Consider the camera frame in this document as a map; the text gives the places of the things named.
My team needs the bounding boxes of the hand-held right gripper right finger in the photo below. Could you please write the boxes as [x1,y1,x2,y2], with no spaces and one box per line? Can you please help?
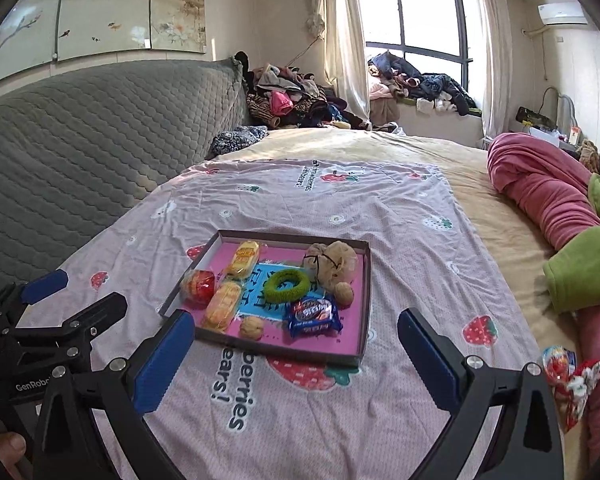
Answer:
[397,307,566,480]

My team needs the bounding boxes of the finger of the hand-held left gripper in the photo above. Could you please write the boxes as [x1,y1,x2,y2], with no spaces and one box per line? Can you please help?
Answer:
[5,291,128,361]
[0,269,70,333]

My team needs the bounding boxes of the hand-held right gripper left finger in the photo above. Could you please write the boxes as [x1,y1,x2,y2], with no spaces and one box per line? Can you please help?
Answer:
[32,309,196,480]

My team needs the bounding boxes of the red snack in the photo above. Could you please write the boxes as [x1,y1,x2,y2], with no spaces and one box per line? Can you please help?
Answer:
[180,269,217,306]

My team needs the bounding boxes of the long yellow cake packet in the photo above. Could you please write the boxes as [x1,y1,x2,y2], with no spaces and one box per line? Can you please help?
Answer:
[201,280,244,332]

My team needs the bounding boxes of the blue cookie packet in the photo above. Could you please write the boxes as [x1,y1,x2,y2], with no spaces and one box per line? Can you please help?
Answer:
[283,295,343,339]

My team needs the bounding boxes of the dark cardboard box tray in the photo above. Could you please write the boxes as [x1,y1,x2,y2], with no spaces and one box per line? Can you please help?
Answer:
[158,230,372,367]

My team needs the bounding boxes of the small yellow cake packet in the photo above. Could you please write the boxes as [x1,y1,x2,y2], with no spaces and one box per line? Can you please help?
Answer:
[225,240,262,281]

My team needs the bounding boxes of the green fuzzy ring scrunchie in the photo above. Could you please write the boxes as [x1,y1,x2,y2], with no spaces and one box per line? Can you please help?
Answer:
[264,269,312,305]

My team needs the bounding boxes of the person's left hand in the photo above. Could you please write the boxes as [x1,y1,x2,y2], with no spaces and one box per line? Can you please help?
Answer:
[0,416,28,466]

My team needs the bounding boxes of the red candy packet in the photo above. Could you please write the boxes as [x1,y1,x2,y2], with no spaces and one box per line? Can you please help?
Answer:
[541,345,577,386]

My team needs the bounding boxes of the grey quilted headboard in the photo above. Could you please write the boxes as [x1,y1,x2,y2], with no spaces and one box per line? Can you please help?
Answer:
[0,57,248,306]

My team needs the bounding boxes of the red white candy wrappers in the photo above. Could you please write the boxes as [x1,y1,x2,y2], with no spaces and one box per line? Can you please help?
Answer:
[554,359,600,433]

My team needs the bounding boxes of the beige bedsheet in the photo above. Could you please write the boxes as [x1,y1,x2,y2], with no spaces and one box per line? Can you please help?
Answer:
[215,127,596,480]

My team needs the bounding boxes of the green blanket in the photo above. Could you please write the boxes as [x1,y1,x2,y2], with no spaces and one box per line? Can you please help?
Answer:
[543,174,600,316]

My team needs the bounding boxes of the pink blanket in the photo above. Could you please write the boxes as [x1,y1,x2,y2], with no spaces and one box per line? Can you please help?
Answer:
[486,132,600,451]

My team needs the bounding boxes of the dark floral cloth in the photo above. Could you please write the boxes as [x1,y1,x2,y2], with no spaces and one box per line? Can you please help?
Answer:
[209,125,269,158]

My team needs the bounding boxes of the white window seat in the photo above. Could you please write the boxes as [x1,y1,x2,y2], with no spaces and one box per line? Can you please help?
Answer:
[370,97,485,150]

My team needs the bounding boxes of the white box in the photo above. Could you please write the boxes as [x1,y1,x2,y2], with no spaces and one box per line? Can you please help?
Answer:
[529,126,583,147]

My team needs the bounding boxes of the beige fuzzy cloth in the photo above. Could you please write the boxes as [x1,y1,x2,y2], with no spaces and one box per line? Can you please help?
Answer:
[579,139,600,171]

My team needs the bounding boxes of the dark green bag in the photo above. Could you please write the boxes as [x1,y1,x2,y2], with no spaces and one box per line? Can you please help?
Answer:
[516,106,556,128]

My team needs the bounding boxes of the pile of dark clothes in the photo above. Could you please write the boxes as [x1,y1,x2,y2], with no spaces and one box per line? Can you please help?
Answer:
[367,51,478,116]

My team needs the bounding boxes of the pile of mixed clothes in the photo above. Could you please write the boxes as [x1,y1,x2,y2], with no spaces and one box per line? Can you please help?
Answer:
[235,51,373,131]

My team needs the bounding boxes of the cream curtain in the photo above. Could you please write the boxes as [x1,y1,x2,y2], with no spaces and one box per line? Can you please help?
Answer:
[322,0,371,123]
[475,0,513,141]

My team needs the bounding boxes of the black framed window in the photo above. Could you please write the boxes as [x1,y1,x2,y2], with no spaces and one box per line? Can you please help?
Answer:
[355,0,481,106]

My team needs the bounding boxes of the white air conditioner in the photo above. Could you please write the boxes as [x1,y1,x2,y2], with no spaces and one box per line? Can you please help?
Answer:
[537,2,588,27]

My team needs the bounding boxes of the painted wall panels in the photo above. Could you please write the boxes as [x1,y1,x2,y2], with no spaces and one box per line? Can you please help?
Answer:
[0,0,208,91]

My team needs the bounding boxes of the white curved frame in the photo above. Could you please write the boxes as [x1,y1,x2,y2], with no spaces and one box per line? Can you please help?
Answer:
[539,86,577,133]

